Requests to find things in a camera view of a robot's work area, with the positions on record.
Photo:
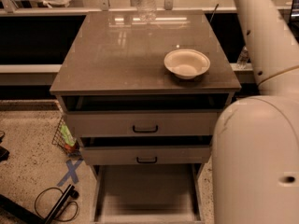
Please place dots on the grey middle drawer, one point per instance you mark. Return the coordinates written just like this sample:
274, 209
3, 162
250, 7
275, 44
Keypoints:
145, 155

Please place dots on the black stand leg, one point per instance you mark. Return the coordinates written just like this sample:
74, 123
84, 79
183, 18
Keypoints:
59, 205

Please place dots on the small background water bottle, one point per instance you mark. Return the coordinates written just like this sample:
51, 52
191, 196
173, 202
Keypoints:
243, 58

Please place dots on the grey top drawer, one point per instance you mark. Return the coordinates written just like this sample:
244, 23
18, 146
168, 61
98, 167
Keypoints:
140, 123

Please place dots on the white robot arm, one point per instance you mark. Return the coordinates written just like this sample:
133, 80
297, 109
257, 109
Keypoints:
255, 151

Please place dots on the clear plastic water bottle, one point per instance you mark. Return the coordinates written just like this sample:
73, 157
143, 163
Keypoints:
146, 9

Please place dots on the wire mesh basket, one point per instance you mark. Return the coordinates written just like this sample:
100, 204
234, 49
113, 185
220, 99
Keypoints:
64, 140

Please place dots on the grey three-drawer cabinet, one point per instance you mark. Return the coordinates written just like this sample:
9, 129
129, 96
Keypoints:
116, 63

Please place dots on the white paper bowl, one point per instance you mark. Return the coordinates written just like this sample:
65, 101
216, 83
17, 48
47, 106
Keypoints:
186, 63

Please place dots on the grey open bottom drawer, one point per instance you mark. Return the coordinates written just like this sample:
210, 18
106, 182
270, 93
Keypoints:
147, 194

